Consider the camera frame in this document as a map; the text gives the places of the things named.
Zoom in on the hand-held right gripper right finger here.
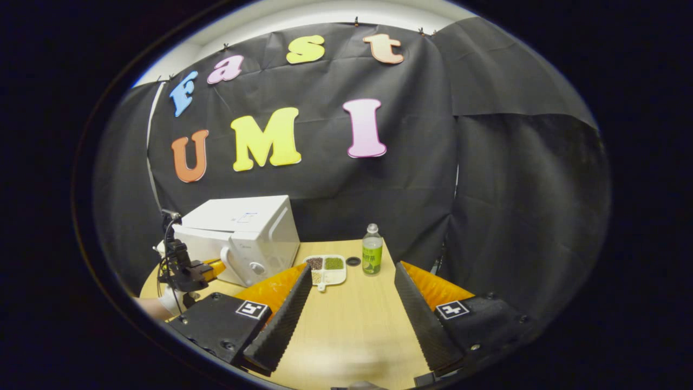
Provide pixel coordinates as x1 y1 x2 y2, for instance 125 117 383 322
394 262 542 380

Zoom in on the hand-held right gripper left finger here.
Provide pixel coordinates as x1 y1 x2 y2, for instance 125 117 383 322
168 264 313 377

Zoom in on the white microwave oven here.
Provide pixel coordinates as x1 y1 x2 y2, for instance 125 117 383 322
172 195 301 288

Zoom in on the white divided dish of beans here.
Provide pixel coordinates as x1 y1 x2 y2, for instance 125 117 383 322
303 255 348 293

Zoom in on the green drink bottle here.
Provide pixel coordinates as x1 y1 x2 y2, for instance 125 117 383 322
362 223 384 276

